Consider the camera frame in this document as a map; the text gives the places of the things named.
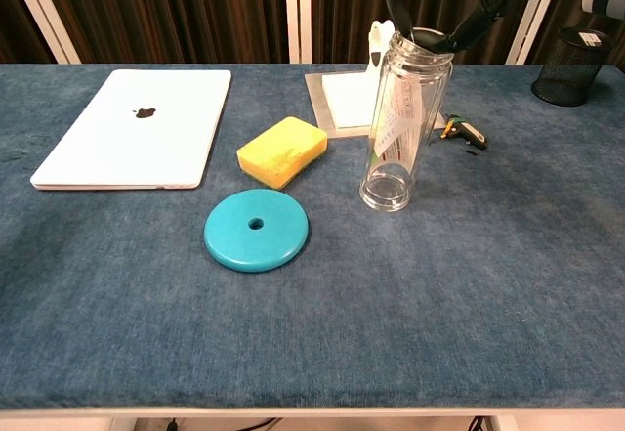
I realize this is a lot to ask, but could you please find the teal disc with hole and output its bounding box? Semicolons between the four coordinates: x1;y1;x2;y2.
203;188;311;274

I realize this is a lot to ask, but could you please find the white plastic clip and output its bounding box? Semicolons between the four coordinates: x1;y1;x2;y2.
366;19;396;69

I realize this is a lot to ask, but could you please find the printed paper leaflet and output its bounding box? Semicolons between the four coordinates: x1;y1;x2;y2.
374;76;424;161

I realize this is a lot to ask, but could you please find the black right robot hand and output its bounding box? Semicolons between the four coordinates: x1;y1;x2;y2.
382;0;546;55

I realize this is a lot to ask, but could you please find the blue felt tablecloth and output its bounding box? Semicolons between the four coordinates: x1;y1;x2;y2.
0;63;625;410

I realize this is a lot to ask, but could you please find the white closed laptop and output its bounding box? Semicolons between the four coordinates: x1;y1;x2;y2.
29;68;233;192

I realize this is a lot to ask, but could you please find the yellow cleaning sponge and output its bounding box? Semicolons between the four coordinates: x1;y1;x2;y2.
236;115;329;191

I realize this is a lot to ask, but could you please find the clear glass bottle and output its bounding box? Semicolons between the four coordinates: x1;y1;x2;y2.
358;28;455;213

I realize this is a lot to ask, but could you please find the black mesh pen holder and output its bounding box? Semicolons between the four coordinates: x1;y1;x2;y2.
530;26;613;108

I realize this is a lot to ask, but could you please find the black green hand tool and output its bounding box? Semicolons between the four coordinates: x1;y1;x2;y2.
429;113;490;151

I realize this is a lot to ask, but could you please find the white slanted frame post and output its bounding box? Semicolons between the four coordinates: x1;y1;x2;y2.
504;0;556;65
3;0;82;65

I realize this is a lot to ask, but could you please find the dark brown curtain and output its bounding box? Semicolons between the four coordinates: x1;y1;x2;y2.
0;0;625;65

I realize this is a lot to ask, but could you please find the white vertical frame post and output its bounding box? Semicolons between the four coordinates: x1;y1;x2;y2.
283;0;313;65

